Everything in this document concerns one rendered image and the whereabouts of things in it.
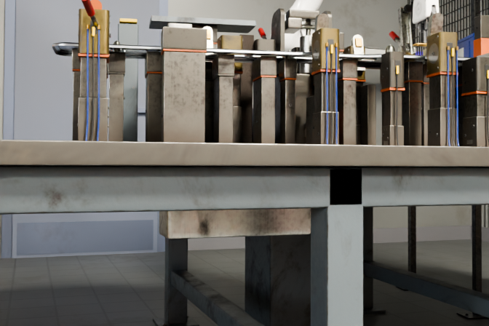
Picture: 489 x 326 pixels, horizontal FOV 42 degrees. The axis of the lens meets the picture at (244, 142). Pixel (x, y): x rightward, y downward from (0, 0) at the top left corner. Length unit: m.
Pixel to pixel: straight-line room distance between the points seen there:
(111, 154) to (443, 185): 0.67
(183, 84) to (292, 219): 0.50
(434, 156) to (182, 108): 0.73
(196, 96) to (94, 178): 0.69
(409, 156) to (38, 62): 3.73
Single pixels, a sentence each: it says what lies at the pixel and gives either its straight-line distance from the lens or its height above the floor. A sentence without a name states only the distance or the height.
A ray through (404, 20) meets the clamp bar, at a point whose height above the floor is 1.17.
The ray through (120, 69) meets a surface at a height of 0.94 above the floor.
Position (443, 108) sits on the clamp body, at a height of 0.83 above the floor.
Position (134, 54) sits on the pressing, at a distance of 2.05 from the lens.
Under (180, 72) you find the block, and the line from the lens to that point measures 1.75.
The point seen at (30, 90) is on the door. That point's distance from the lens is 4.70.
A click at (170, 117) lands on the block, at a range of 1.74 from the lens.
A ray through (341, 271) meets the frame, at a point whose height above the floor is 0.46.
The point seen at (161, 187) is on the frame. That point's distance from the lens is 1.13.
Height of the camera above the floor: 0.67
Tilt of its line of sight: 2 degrees up
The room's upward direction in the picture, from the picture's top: straight up
